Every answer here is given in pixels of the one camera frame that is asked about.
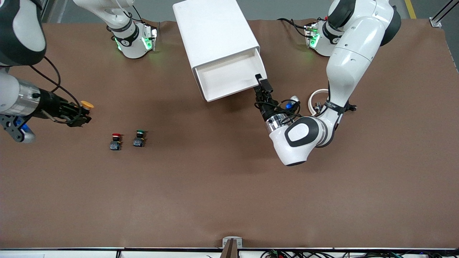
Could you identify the cream cabinet drawer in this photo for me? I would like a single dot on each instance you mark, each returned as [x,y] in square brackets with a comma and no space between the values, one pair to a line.
[229,77]

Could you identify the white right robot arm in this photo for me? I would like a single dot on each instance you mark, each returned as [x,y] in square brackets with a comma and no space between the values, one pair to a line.
[21,28]

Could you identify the yellow push button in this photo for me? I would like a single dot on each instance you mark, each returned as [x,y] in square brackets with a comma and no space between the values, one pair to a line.
[87,105]

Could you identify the brown block with metal clip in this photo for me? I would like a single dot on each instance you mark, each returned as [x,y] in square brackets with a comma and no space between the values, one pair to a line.
[317,106]

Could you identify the aluminium frame profile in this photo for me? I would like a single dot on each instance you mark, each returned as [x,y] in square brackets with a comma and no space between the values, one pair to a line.
[435,22]

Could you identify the white drawer cabinet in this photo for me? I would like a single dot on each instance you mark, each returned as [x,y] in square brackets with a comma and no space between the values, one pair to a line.
[211,32]

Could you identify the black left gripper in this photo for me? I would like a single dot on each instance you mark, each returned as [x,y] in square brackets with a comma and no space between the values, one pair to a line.
[266,109]

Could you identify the green push button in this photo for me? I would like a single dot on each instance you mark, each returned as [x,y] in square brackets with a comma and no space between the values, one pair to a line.
[138,142]

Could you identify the small black clip part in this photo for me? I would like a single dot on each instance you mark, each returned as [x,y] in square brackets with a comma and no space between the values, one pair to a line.
[353,107]

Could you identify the grey metal bracket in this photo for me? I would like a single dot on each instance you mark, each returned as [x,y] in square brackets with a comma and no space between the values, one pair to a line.
[225,243]

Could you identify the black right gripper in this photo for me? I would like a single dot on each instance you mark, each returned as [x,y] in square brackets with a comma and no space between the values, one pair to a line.
[49,104]

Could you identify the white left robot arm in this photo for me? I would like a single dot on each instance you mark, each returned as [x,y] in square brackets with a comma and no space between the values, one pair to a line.
[355,61]

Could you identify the red push button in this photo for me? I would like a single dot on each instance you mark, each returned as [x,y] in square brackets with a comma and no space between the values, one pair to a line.
[115,145]

